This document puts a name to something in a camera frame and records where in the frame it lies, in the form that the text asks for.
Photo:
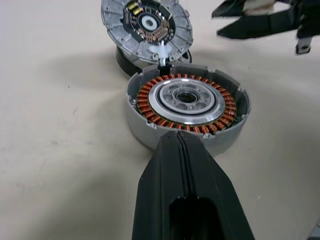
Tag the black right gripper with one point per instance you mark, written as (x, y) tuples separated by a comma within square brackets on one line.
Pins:
[(310, 22)]

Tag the black rotor with silver spokes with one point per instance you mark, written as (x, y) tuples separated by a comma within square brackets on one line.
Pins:
[(125, 62)]

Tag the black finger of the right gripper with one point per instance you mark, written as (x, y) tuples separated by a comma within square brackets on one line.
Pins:
[(230, 8)]

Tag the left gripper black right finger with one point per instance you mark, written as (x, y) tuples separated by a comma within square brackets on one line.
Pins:
[(220, 190)]

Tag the motor housing with copper windings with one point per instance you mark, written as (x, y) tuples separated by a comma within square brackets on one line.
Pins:
[(140, 125)]

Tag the transparent round gear disc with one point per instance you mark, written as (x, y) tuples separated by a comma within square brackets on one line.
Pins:
[(117, 32)]

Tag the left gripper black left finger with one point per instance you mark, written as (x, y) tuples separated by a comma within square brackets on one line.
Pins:
[(160, 190)]

